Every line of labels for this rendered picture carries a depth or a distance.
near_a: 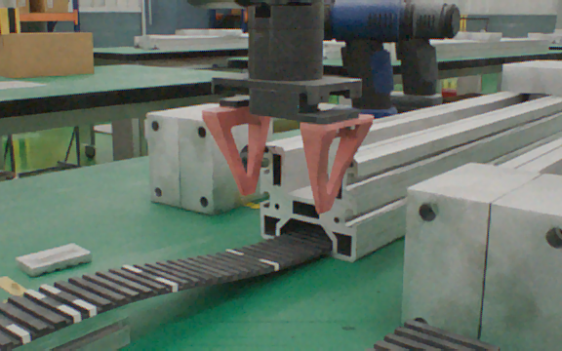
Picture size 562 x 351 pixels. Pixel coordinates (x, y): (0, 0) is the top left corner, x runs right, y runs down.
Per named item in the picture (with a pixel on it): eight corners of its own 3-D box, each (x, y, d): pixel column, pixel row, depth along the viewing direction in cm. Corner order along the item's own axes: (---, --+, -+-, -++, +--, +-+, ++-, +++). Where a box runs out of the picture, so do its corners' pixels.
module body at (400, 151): (355, 262, 52) (358, 158, 50) (260, 237, 58) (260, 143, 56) (604, 134, 112) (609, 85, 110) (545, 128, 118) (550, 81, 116)
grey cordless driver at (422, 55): (443, 140, 105) (450, 1, 100) (332, 130, 114) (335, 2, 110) (456, 134, 111) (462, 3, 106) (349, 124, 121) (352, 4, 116)
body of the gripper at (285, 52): (262, 93, 56) (262, 5, 54) (364, 103, 50) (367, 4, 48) (208, 99, 51) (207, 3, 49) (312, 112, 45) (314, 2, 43)
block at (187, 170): (232, 220, 63) (230, 123, 61) (150, 201, 69) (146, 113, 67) (291, 198, 71) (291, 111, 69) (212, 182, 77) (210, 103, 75)
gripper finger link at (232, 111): (255, 182, 59) (255, 77, 56) (319, 196, 54) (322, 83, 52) (200, 198, 53) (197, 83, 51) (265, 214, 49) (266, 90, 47)
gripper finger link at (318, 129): (300, 192, 55) (301, 81, 53) (372, 208, 51) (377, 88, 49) (246, 210, 50) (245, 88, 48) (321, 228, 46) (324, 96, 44)
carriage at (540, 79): (573, 115, 93) (577, 68, 92) (499, 108, 100) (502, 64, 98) (600, 104, 105) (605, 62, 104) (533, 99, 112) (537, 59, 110)
